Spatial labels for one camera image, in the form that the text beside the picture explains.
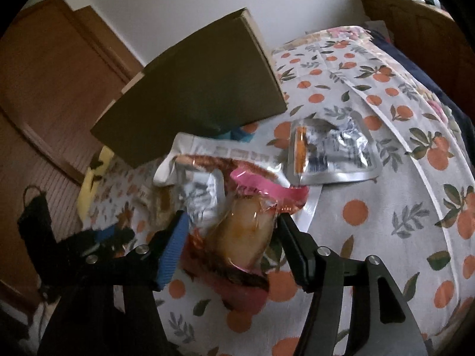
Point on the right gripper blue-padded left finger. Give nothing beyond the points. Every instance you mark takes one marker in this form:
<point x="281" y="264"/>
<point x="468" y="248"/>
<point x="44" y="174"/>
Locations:
<point x="175" y="236"/>

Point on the wooden desk by window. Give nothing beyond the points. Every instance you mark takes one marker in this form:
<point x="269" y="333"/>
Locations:
<point x="430" y="38"/>

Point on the silver foil snack pouch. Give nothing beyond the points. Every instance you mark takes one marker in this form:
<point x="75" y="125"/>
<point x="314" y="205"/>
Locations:
<point x="201" y="194"/>

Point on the clear bread bag red trim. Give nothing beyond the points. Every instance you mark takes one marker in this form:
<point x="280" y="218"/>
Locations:
<point x="227" y="255"/>

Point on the clear brown cracker pack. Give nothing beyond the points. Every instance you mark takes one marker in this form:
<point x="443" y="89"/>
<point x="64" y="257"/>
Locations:
<point x="160" y="204"/>

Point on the wooden wardrobe door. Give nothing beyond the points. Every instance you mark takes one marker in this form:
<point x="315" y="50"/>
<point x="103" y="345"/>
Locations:
<point x="60" y="68"/>

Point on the yellow pillow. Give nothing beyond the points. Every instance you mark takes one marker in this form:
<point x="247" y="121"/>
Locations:
<point x="94" y="174"/>

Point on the brown cardboard box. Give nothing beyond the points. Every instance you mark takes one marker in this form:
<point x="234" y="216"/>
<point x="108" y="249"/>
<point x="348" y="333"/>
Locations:
<point x="217" y="79"/>

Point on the white chicken-feet snack pouch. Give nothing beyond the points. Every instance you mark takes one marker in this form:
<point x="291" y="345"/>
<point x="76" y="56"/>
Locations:
<point x="225" y="155"/>

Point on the small silver orange-label pouch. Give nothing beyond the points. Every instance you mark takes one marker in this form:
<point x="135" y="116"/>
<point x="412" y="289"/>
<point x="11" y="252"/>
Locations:
<point x="321" y="152"/>

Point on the teal candy wrapper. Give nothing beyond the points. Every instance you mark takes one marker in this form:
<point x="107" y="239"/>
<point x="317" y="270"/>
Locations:
<point x="240" y="135"/>

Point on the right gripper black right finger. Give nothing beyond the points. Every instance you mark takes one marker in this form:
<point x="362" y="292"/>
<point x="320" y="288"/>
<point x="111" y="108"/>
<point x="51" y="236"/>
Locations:
<point x="313" y="267"/>

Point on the orange-print white bedsheet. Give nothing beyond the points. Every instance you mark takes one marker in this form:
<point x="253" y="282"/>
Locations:
<point x="418" y="214"/>

